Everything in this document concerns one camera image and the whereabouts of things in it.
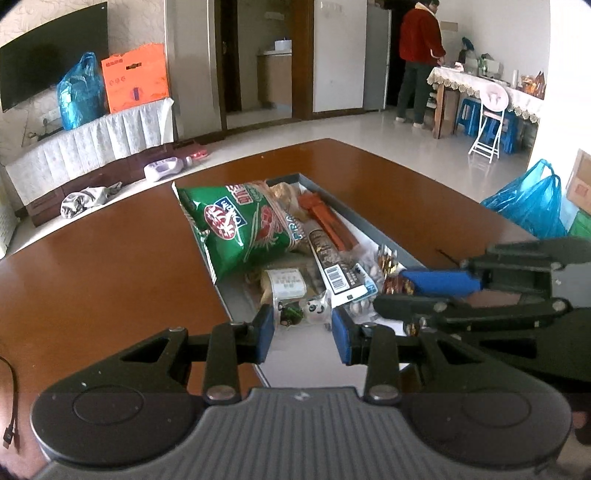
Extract panda candy packet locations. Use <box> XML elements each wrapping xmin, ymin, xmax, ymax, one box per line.
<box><xmin>277</xmin><ymin>295</ymin><xmax>332</xmax><ymax>328</ymax></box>

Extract long dark snack bar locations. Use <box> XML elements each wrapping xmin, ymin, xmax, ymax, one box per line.
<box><xmin>304</xmin><ymin>220</ymin><xmax>378</xmax><ymax>308</ymax></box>

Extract brown kraft snack pouch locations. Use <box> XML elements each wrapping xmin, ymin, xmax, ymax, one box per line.
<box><xmin>245</xmin><ymin>267</ymin><xmax>325</xmax><ymax>305</ymax></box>

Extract orange snack packet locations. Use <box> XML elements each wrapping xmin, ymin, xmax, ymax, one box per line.
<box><xmin>297</xmin><ymin>191</ymin><xmax>359</xmax><ymax>252</ymax></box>

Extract green pea snack bag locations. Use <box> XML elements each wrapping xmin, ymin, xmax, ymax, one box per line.
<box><xmin>172</xmin><ymin>182</ymin><xmax>305</xmax><ymax>283</ymax></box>

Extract tan pastry packet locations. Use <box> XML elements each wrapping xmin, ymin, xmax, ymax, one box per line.
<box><xmin>270</xmin><ymin>182</ymin><xmax>308</xmax><ymax>223</ymax></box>

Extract clear bag dark snacks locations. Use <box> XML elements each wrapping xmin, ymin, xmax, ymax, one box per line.
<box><xmin>346</xmin><ymin>241</ymin><xmax>404</xmax><ymax>322</ymax></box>

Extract brown snack packets pile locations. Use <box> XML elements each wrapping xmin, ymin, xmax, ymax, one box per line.
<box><xmin>377</xmin><ymin>245</ymin><xmax>416</xmax><ymax>296</ymax></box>

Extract grey shallow cardboard box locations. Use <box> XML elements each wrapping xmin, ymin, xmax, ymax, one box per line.
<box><xmin>172</xmin><ymin>181</ymin><xmax>415</xmax><ymax>388</ymax></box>

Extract blue floor plastic bag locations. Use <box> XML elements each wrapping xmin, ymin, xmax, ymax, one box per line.
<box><xmin>481</xmin><ymin>159</ymin><xmax>567</xmax><ymax>240</ymax></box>

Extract blue plastic stool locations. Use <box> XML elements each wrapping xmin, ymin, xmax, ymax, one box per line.
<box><xmin>456</xmin><ymin>97</ymin><xmax>481</xmax><ymax>137</ymax></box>

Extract purple white detergent bottle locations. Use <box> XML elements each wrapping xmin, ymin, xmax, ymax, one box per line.
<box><xmin>143</xmin><ymin>156</ymin><xmax>193</xmax><ymax>182</ymax></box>

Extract white folding chair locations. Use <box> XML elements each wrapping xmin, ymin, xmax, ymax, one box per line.
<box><xmin>469</xmin><ymin>82</ymin><xmax>510</xmax><ymax>164</ymax></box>

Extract lace cloth side table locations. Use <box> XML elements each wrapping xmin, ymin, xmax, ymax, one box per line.
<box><xmin>427</xmin><ymin>67</ymin><xmax>545</xmax><ymax>139</ymax></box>

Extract grey crumpled cloth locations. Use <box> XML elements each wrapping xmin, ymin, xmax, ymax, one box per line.
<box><xmin>60</xmin><ymin>182</ymin><xmax>122</xmax><ymax>219</ymax></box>

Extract white cloth covered cabinet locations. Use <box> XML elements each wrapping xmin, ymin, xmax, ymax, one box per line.
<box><xmin>6</xmin><ymin>98</ymin><xmax>174</xmax><ymax>226</ymax></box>

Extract person in red jacket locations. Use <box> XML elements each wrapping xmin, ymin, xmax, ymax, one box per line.
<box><xmin>397</xmin><ymin>0</ymin><xmax>446</xmax><ymax>128</ymax></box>

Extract wooden kitchen cabinet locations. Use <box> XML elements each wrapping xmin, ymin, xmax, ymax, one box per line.
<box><xmin>257</xmin><ymin>52</ymin><xmax>293</xmax><ymax>107</ymax></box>

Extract orange cardboard box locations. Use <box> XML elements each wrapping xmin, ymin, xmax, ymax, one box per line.
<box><xmin>101</xmin><ymin>43</ymin><xmax>169</xmax><ymax>114</ymax></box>

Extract black power cable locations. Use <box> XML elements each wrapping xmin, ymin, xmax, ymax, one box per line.
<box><xmin>0</xmin><ymin>354</ymin><xmax>21</xmax><ymax>449</ymax></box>

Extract black wall television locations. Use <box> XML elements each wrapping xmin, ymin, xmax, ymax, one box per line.
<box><xmin>0</xmin><ymin>2</ymin><xmax>109</xmax><ymax>112</ymax></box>

